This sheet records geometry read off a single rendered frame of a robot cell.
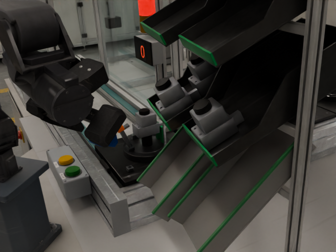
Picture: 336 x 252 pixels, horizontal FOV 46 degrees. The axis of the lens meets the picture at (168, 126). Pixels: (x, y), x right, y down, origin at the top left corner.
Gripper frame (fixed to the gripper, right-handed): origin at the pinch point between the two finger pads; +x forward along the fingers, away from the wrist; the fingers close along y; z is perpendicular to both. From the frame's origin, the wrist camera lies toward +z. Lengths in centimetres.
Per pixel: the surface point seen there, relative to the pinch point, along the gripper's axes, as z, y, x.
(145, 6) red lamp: 46, 29, 23
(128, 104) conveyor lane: 31, 48, 62
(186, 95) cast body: 15.2, -8.4, 7.9
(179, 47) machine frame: 79, 63, 89
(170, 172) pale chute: 4.9, -3.0, 26.9
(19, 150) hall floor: 5, 217, 179
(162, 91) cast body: 13.1, -5.3, 5.1
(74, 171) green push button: -4.4, 24.5, 30.9
